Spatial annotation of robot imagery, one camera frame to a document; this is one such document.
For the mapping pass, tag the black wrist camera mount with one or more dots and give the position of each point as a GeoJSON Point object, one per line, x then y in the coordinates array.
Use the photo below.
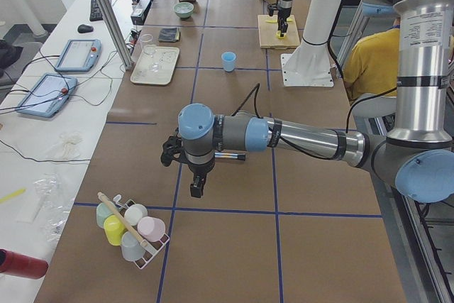
{"type": "Point", "coordinates": [172, 150]}

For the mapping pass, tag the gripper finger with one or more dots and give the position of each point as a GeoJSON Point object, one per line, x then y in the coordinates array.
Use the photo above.
{"type": "Point", "coordinates": [279, 21]}
{"type": "Point", "coordinates": [284, 25]}
{"type": "Point", "coordinates": [197, 186]}

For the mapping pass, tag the wooden cutting board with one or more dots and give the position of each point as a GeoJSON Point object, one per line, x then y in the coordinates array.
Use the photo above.
{"type": "Point", "coordinates": [267, 34]}

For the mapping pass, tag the red bottle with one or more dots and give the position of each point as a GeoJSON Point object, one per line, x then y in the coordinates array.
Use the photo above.
{"type": "Point", "coordinates": [20, 265]}

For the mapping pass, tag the person in yellow shirt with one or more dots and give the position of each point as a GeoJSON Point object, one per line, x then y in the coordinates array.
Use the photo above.
{"type": "Point", "coordinates": [373, 64]}

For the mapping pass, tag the yellow plastic knife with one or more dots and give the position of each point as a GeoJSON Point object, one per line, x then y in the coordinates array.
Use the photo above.
{"type": "Point", "coordinates": [276, 20]}

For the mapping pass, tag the grey folded cloth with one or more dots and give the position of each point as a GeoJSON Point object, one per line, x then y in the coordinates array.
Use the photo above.
{"type": "Point", "coordinates": [169, 35]}

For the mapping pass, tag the light blue cup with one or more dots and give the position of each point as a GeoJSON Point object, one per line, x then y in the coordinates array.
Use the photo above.
{"type": "Point", "coordinates": [229, 61]}

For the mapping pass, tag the blue teach pendant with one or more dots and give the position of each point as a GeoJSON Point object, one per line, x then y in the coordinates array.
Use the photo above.
{"type": "Point", "coordinates": [79, 56]}
{"type": "Point", "coordinates": [48, 95]}

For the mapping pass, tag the aluminium frame post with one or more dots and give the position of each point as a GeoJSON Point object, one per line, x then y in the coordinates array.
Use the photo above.
{"type": "Point", "coordinates": [115, 33]}

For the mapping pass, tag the clear wine glass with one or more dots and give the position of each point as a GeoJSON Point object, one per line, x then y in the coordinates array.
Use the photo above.
{"type": "Point", "coordinates": [149, 48]}

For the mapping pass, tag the cream serving tray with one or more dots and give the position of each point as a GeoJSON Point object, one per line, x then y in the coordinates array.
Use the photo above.
{"type": "Point", "coordinates": [166, 57]}

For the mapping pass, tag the near blue teach pendant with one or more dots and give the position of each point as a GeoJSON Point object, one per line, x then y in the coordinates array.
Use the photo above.
{"type": "Point", "coordinates": [48, 95]}

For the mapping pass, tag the pink cup in rack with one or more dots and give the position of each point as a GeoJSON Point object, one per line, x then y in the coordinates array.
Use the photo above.
{"type": "Point", "coordinates": [151, 228]}

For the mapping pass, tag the green cup in rack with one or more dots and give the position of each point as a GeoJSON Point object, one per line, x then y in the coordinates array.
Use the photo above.
{"type": "Point", "coordinates": [102, 213]}

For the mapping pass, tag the black keyboard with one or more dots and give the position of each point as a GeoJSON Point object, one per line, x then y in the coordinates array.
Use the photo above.
{"type": "Point", "coordinates": [95, 11]}

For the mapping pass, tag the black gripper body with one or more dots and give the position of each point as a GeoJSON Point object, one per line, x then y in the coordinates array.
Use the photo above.
{"type": "Point", "coordinates": [282, 15]}
{"type": "Point", "coordinates": [199, 169]}

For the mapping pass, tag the grey cup in rack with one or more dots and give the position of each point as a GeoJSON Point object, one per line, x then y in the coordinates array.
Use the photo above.
{"type": "Point", "coordinates": [130, 248]}

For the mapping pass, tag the yellow cup in rack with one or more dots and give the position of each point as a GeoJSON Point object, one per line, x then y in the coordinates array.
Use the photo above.
{"type": "Point", "coordinates": [114, 230]}

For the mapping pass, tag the green bowl of ice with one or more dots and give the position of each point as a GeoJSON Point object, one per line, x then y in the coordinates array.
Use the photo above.
{"type": "Point", "coordinates": [183, 9]}

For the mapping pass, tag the steel muddler with black cap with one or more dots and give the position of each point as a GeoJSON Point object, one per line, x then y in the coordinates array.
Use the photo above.
{"type": "Point", "coordinates": [231, 156]}

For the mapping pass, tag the black computer mouse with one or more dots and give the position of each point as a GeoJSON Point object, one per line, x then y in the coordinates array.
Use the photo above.
{"type": "Point", "coordinates": [84, 28]}

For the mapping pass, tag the far blue teach pendant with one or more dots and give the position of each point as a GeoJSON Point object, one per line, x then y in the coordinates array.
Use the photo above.
{"type": "Point", "coordinates": [79, 56]}

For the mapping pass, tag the yellow lemon half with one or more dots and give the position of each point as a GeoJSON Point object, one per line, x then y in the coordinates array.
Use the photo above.
{"type": "Point", "coordinates": [280, 35]}

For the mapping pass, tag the white cup in rack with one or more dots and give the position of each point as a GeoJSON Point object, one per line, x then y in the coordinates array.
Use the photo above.
{"type": "Point", "coordinates": [135, 213]}

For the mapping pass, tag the white cup rack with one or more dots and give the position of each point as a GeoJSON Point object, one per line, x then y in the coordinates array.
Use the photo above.
{"type": "Point", "coordinates": [151, 248]}

